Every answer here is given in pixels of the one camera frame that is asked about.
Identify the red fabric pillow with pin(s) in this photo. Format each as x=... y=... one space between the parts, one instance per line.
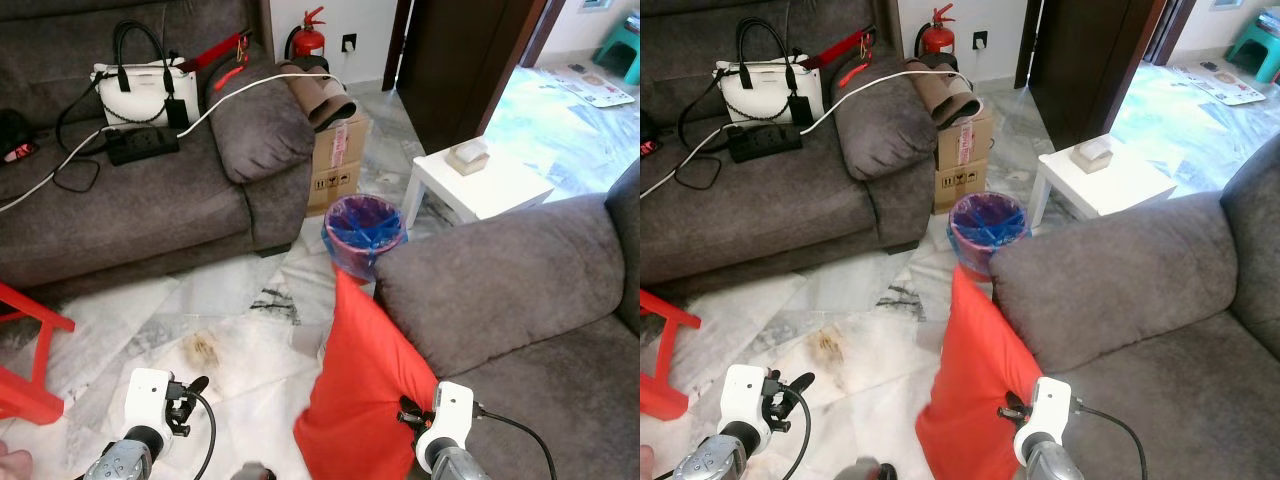
x=975 y=390
x=365 y=390

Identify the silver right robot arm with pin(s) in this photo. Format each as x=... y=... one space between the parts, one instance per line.
x=458 y=466
x=1055 y=462

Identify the grey two-seat fabric sofa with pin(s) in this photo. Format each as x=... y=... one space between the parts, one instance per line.
x=1150 y=290
x=520 y=290

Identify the grey robot knee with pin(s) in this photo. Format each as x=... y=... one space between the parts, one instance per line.
x=865 y=470
x=253 y=472

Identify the red plastic stool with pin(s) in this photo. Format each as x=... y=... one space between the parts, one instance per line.
x=25 y=395
x=660 y=395

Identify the red bin with blue liner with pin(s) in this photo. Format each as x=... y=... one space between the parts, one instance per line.
x=988 y=232
x=363 y=235

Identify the white side table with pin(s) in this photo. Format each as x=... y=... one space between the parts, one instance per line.
x=1115 y=190
x=490 y=190

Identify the black power strip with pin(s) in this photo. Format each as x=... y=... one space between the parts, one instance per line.
x=764 y=143
x=142 y=146

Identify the brown cardboard box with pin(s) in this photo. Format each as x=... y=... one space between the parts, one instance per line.
x=965 y=165
x=338 y=170

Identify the small beige box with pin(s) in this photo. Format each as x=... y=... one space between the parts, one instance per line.
x=1092 y=154
x=469 y=157

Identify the black device with red light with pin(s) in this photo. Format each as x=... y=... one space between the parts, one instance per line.
x=15 y=135
x=648 y=135

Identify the brown folded cloth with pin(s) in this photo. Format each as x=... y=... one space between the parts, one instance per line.
x=322 y=100
x=952 y=97

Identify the dark brown wooden door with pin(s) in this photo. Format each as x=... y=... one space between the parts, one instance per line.
x=460 y=60
x=1090 y=60

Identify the printed paper sheet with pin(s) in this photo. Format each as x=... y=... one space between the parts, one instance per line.
x=595 y=87
x=1220 y=84

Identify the red fire extinguisher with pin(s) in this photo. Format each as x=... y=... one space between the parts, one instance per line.
x=308 y=40
x=937 y=38

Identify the green plastic stool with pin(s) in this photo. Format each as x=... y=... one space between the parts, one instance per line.
x=625 y=50
x=1258 y=45

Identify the black wall socket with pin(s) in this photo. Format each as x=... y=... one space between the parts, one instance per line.
x=349 y=43
x=980 y=40

